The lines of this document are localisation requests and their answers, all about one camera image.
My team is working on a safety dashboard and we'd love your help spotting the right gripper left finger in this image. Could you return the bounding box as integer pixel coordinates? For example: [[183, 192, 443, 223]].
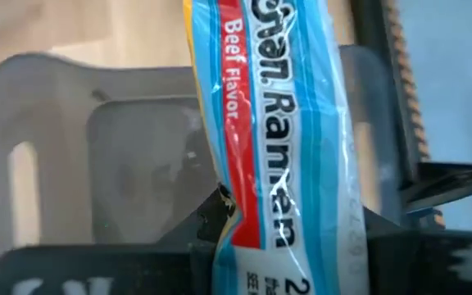
[[157, 184, 238, 295]]

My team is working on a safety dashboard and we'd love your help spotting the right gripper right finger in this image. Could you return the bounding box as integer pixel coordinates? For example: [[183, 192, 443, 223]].
[[362, 207, 423, 295]]

